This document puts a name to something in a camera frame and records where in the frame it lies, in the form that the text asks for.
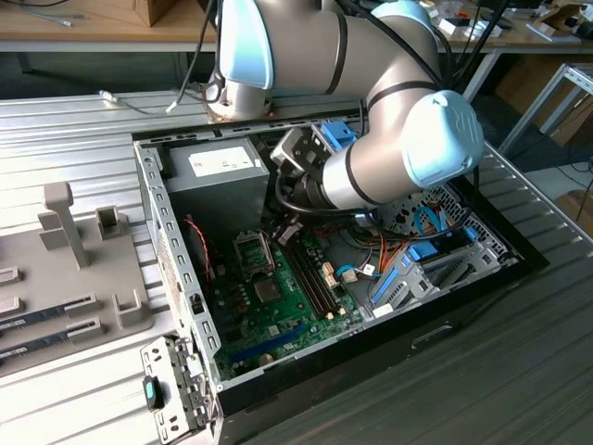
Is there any CPU with silver top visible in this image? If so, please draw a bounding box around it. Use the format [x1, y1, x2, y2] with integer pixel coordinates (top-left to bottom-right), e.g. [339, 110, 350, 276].
[253, 279, 283, 303]

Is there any black RAM slot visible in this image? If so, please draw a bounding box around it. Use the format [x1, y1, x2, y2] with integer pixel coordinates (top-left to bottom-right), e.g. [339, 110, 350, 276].
[293, 237, 333, 318]
[298, 235, 337, 316]
[287, 239, 328, 320]
[282, 240, 323, 321]

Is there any black PC case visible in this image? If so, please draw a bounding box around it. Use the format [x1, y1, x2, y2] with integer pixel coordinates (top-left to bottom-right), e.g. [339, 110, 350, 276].
[131, 107, 551, 445]

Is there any thin grey desk cable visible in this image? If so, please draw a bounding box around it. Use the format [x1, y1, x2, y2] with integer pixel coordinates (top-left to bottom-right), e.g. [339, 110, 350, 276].
[18, 0, 89, 27]

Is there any perforated metal disk bay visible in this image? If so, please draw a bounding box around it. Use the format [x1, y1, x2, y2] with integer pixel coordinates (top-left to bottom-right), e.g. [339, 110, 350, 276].
[368, 184, 520, 319]

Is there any large brown cardboard box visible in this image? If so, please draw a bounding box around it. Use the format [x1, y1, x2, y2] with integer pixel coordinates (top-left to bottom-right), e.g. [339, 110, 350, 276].
[550, 92, 593, 147]

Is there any blue plastic rail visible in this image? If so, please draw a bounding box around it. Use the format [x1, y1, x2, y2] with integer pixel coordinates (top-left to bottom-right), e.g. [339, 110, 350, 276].
[372, 266, 400, 302]

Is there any aluminium profile frame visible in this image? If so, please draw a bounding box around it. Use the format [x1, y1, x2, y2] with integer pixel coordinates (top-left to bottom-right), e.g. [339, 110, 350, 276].
[498, 62, 593, 159]

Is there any CPU socket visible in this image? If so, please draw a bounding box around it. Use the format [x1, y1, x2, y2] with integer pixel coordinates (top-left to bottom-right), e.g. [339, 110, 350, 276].
[250, 275, 286, 307]

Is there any grey parts rack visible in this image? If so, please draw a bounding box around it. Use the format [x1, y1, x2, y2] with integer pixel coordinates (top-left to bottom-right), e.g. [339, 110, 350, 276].
[0, 182, 157, 367]

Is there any blue expansion slot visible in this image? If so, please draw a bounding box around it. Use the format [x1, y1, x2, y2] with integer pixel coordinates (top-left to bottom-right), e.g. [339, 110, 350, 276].
[229, 323, 307, 365]

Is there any metal socket cover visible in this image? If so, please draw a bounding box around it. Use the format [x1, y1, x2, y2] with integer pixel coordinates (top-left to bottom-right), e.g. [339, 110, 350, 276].
[233, 229, 277, 279]

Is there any grey power supply unit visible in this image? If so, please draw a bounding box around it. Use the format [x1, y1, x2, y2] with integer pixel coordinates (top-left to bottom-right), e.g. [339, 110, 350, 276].
[162, 137, 271, 233]

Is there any blue drive bay latch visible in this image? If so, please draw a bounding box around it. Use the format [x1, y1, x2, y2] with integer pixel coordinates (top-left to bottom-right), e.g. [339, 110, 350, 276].
[320, 120, 359, 152]

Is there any blue flat data wire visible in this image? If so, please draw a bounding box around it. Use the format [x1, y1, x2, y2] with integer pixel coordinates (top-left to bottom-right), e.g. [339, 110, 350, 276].
[414, 203, 453, 240]

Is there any open cardboard box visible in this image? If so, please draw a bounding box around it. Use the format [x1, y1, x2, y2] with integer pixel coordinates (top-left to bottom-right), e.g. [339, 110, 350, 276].
[532, 0, 593, 43]

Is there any wooden desk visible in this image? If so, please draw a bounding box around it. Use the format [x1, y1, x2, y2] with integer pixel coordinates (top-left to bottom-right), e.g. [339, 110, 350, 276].
[0, 0, 593, 110]

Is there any black camera cable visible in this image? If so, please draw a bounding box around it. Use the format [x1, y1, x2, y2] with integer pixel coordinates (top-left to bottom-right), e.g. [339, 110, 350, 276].
[272, 0, 483, 219]

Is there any green motherboard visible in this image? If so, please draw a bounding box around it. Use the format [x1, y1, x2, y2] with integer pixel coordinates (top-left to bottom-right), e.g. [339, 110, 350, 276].
[208, 226, 367, 379]

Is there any red black twisted wire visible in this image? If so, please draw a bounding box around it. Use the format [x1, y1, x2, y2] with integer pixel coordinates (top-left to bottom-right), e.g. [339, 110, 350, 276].
[183, 215, 217, 282]

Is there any black latch with teal stripe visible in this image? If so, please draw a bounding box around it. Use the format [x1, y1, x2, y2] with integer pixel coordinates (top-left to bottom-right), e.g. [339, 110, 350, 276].
[142, 375, 166, 409]

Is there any blue wire with white plug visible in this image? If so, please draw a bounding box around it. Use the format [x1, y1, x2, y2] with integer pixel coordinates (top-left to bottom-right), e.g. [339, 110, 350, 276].
[335, 261, 376, 283]

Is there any dark RAM stick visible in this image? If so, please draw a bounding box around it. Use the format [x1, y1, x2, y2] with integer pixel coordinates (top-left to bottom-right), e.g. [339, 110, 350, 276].
[0, 300, 70, 333]
[0, 331, 73, 361]

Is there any grey cable with metal plug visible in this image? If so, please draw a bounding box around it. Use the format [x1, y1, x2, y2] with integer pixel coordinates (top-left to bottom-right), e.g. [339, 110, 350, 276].
[96, 0, 219, 115]

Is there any black slanted pole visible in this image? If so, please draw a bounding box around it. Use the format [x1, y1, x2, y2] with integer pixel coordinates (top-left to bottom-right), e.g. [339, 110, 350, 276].
[444, 0, 511, 110]

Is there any hard disk in blue carrier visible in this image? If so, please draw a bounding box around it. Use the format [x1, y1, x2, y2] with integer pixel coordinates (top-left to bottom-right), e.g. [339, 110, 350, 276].
[407, 231, 478, 270]

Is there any small white box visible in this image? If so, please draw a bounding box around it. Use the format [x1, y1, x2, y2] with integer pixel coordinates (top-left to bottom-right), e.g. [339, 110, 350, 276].
[437, 17, 504, 38]

